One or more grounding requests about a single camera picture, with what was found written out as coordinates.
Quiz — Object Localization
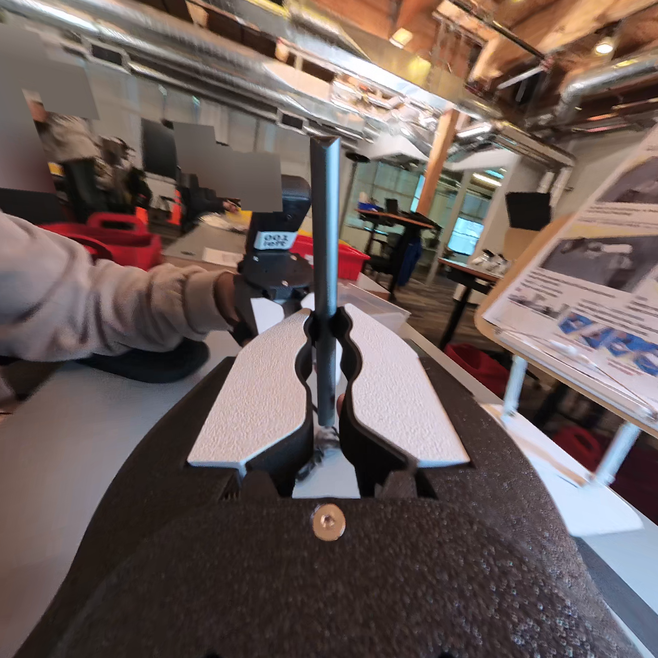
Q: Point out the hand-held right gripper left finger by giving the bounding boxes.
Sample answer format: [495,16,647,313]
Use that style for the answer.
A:
[186,308,315,498]

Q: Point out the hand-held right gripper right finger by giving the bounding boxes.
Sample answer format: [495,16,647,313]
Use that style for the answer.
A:
[335,302,472,499]

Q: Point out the grey usb hub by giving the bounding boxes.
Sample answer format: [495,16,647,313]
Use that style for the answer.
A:
[308,135,344,428]

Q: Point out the clear plastic tray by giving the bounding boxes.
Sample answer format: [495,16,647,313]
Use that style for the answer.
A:
[301,280,412,335]

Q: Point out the black braided hub cable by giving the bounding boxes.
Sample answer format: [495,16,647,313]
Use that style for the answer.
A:
[295,427,340,484]

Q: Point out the person's left forearm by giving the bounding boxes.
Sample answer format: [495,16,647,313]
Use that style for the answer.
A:
[0,211,232,363]

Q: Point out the person's left hand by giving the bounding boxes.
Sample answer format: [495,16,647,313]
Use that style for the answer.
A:
[213,271,250,337]

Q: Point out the red plastic bin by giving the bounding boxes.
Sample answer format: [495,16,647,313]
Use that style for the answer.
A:
[290,239,371,282]
[444,342,507,394]
[554,426,605,466]

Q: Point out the blue hanging jacket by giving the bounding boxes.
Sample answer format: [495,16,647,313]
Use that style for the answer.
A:
[400,246,423,286]

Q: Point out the wooden top standing desk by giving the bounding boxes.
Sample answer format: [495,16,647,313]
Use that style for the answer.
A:
[355,207,443,301]

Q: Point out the red plastic basket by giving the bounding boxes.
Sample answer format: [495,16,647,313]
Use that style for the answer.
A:
[38,212,164,271]

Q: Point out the wooden top side table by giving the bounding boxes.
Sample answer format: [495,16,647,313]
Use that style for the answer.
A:
[437,256,507,350]

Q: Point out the instruction sheet on wooden stand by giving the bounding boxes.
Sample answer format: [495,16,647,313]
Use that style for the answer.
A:
[474,213,658,538]

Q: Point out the black fabric panel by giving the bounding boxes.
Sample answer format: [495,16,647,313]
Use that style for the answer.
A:
[505,191,553,232]

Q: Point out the printed instruction sheet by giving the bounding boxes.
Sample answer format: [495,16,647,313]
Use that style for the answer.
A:
[483,126,658,407]

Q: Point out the wooden post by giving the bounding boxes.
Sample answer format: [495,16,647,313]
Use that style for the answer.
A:
[415,108,461,217]

